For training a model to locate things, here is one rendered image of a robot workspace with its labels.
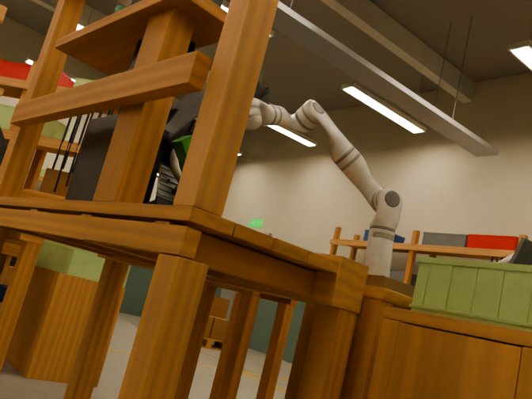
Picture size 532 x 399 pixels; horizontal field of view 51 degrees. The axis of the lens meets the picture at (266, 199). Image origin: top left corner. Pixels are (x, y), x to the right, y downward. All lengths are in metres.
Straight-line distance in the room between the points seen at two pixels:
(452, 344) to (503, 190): 6.42
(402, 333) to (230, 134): 0.75
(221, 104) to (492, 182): 6.85
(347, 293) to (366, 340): 0.19
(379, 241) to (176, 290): 0.93
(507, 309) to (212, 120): 0.89
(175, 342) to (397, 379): 0.66
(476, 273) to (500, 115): 6.82
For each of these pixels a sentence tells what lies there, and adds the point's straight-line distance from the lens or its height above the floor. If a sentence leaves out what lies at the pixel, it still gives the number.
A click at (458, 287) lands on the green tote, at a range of 1.68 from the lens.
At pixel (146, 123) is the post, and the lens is 1.70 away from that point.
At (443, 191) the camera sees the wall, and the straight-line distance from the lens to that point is 8.41.
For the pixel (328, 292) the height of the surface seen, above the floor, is 0.79.
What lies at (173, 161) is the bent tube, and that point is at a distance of 1.99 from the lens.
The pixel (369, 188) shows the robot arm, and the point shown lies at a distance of 2.11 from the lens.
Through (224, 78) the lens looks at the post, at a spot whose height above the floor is 1.21.
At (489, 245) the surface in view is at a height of 2.06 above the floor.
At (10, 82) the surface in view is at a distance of 5.43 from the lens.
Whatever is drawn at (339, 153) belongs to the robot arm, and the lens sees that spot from 2.05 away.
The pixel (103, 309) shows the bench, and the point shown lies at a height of 0.52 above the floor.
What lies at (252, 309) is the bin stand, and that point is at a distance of 2.22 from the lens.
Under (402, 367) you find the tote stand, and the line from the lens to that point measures 1.67.
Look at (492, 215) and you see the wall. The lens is 7.88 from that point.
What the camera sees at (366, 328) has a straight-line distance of 1.85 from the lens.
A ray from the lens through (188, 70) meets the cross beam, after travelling 1.47.
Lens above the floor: 0.68
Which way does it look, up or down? 11 degrees up
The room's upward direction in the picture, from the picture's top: 14 degrees clockwise
